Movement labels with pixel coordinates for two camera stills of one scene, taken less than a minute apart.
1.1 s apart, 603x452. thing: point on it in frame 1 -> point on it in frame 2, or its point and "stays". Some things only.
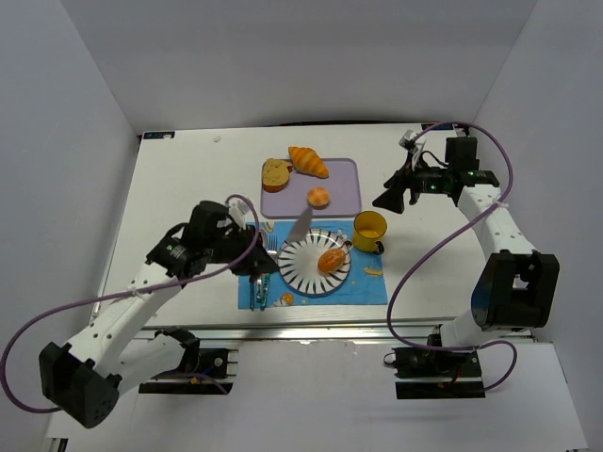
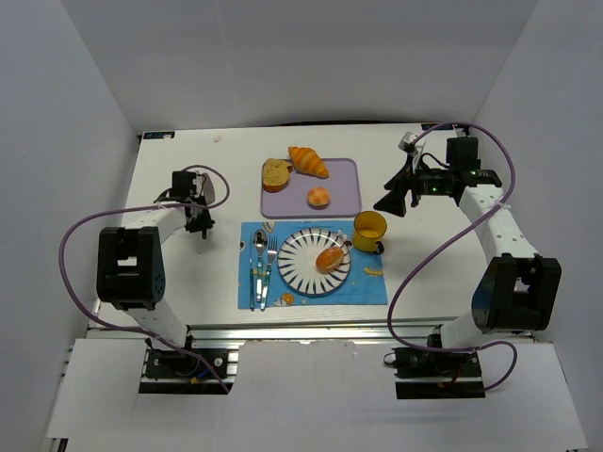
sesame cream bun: [331, 260] stays
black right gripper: [407, 186] stays
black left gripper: [250, 254] -> [200, 222]
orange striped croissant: [306, 160] stays
